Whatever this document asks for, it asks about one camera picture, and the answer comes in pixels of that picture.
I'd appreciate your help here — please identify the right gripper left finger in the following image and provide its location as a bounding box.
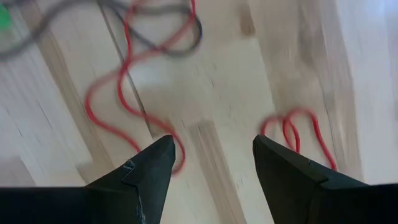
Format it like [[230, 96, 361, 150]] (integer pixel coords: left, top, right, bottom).
[[0, 134, 177, 224]]

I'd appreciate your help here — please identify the red rubber band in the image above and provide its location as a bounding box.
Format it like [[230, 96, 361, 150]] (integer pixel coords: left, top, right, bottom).
[[260, 107, 338, 172], [84, 0, 197, 175]]

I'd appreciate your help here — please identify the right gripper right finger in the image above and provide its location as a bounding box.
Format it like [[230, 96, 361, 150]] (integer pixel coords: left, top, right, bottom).
[[252, 134, 398, 224]]

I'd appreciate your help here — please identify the green rubber band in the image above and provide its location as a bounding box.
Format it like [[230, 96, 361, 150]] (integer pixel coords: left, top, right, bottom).
[[0, 2, 13, 32]]

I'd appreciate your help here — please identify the thin dark rubber band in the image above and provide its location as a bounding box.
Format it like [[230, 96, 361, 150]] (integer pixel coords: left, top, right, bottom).
[[0, 0, 203, 60]]

